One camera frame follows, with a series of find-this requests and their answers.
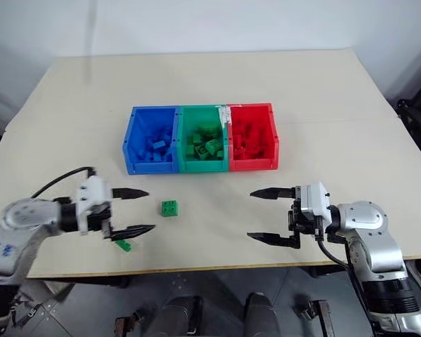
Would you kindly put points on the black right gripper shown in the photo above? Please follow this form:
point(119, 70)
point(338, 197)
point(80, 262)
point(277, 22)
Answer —
point(295, 221)

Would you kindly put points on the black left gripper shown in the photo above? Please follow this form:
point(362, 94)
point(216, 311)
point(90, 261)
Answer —
point(103, 221)

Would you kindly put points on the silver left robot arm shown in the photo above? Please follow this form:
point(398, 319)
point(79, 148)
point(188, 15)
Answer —
point(28, 215)

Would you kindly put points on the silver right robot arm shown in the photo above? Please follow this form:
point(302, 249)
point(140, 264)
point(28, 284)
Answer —
point(368, 216)

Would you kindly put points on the green flat building block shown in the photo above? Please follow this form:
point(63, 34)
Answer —
point(124, 245)

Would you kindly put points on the green cube building block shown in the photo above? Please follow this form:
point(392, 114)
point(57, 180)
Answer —
point(169, 208)

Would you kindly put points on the blue plastic bin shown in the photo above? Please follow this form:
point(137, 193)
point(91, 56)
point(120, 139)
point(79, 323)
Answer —
point(151, 168)

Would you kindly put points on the red plastic bin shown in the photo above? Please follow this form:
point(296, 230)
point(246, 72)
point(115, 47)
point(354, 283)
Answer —
point(252, 165)

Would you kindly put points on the blue building block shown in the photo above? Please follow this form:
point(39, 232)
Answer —
point(156, 156)
point(158, 145)

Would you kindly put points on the red building block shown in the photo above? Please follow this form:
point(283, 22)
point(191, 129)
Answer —
point(238, 151)

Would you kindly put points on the green plastic bin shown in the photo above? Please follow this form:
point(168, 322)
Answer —
point(201, 166)

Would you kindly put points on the dark rounded shape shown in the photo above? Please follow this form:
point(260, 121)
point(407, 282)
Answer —
point(262, 314)
point(177, 316)

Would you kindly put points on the white tape strip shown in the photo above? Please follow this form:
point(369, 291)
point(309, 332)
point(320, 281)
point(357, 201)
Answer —
point(224, 114)

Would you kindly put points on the black chair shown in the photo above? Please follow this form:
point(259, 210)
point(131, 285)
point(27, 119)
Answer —
point(419, 102)

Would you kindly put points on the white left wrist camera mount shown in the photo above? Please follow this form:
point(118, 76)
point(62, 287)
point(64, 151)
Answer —
point(91, 191)

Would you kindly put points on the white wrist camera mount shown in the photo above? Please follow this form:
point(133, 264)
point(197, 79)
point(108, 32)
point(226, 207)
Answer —
point(314, 200)
point(91, 191)

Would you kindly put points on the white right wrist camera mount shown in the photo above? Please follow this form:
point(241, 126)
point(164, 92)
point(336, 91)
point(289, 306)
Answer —
point(314, 200)

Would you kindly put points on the dark metal bracket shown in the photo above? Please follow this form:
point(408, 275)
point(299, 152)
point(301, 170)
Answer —
point(128, 323)
point(315, 316)

